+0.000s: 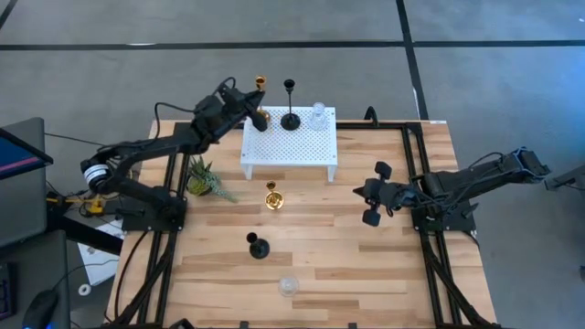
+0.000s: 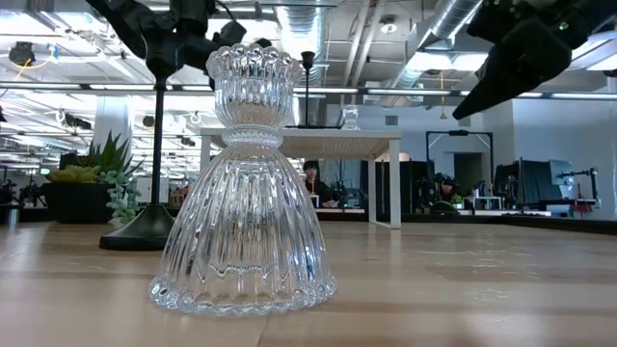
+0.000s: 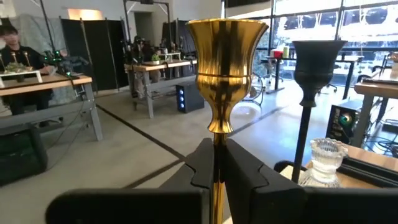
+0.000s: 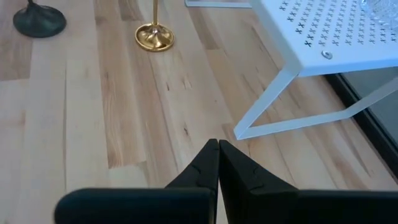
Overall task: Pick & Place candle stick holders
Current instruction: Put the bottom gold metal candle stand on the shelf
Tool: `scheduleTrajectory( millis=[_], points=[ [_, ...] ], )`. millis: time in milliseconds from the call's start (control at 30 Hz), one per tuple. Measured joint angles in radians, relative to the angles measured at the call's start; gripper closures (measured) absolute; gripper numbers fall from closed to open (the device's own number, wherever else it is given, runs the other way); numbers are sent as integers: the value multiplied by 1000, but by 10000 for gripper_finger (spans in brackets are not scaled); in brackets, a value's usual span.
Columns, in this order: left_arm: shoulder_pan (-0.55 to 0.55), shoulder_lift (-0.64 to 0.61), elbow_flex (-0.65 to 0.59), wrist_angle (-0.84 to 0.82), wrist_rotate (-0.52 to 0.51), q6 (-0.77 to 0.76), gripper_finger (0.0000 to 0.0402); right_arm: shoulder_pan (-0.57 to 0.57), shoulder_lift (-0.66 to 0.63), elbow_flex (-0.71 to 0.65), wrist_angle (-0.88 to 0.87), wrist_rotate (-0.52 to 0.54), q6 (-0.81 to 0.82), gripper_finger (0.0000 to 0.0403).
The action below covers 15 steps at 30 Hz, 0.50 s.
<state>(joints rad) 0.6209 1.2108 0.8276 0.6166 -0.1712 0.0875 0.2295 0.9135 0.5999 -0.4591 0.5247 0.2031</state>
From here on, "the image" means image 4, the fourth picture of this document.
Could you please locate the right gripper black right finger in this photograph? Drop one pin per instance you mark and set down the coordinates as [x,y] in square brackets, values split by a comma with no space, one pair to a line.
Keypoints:
[280,205]

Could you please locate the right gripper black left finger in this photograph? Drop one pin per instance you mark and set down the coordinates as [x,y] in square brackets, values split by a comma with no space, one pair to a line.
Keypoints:
[155,205]

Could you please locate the gold metal candlestick holder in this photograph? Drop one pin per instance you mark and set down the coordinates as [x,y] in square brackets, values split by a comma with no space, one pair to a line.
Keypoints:
[154,37]

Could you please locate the black metal candlestick holder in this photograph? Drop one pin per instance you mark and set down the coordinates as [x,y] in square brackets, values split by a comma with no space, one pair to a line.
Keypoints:
[38,21]

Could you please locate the clear ribbed glass candle holder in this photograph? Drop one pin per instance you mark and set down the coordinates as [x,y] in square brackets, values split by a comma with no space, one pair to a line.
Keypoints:
[385,11]

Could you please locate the white perforated metal shelf riser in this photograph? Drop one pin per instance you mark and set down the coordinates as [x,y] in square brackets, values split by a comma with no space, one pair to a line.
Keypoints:
[342,46]

